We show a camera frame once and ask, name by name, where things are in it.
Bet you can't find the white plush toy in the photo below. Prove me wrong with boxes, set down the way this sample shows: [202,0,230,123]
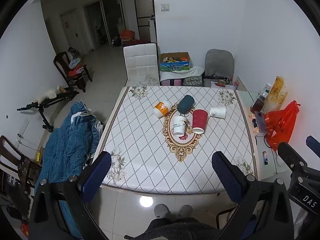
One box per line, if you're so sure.
[37,85,66,103]

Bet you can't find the pink stool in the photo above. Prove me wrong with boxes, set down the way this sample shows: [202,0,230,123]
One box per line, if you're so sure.
[161,78,182,86]

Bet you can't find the yellow plastic bag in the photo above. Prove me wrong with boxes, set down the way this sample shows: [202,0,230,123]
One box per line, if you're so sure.
[262,76,287,114]

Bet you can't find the black metal stool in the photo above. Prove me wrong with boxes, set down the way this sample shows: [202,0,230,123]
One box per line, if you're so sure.
[215,204,242,229]

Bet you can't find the dark teal cup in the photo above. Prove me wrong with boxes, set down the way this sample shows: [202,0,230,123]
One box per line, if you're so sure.
[177,95,195,115]

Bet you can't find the white padded chair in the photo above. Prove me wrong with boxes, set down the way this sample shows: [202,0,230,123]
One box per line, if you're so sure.
[123,43,161,87]

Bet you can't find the dark wooden chair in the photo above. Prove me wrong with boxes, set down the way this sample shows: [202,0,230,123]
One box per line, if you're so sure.
[0,135,42,195]
[53,51,93,93]

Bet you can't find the white cloth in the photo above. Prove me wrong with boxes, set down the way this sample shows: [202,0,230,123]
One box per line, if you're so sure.
[160,66,205,81]

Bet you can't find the black folding stand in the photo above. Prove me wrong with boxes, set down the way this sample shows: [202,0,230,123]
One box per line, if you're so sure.
[16,87,80,133]

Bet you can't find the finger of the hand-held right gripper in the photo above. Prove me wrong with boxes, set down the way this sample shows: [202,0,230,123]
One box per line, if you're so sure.
[278,142,308,180]
[306,135,320,153]

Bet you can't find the plain white paper cup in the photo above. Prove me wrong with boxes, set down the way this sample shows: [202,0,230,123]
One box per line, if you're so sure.
[210,106,227,119]

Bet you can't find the wooden double door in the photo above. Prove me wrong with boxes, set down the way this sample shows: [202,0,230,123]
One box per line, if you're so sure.
[60,9,88,55]

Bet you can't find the red paper cup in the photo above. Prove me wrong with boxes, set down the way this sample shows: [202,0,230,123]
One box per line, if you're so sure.
[192,109,209,134]

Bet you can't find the glass side table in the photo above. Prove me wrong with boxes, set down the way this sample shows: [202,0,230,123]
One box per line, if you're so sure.
[235,90,293,177]

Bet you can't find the bottle with brown liquid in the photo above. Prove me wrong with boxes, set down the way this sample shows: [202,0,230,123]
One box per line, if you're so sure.
[250,94,266,114]

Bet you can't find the grey slipper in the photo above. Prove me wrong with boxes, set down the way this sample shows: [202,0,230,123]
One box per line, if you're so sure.
[177,204,193,219]
[154,204,171,218]

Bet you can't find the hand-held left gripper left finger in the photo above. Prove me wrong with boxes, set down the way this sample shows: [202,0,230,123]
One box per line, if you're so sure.
[29,151,112,240]

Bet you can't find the diamond patterned tablecloth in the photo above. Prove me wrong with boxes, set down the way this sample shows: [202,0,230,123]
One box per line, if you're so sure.
[99,85,255,195]

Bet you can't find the person's dark fleece pants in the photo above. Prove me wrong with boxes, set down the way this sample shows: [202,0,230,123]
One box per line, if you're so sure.
[140,217,227,240]

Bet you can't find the white printed paper cup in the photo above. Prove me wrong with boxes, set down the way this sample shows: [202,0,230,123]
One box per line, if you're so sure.
[173,115,188,137]

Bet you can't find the orange plastic bag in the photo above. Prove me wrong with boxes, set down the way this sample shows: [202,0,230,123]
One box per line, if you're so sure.
[264,100,300,152]

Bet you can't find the pile of clothes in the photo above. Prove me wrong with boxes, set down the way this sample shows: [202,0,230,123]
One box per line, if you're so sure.
[67,47,85,77]

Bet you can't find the cardboard box with green print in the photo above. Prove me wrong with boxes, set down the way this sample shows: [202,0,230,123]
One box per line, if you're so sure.
[159,52,191,72]

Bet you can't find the black patterned bag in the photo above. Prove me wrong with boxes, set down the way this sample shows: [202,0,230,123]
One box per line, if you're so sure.
[182,75,203,87]

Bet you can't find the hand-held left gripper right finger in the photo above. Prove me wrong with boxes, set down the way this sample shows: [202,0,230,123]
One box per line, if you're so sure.
[211,151,294,240]

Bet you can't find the orange paper cup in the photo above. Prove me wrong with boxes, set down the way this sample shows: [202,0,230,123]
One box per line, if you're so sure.
[153,100,172,119]

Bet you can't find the grey cushioned armchair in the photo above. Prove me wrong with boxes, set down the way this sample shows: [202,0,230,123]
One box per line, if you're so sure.
[202,49,235,88]

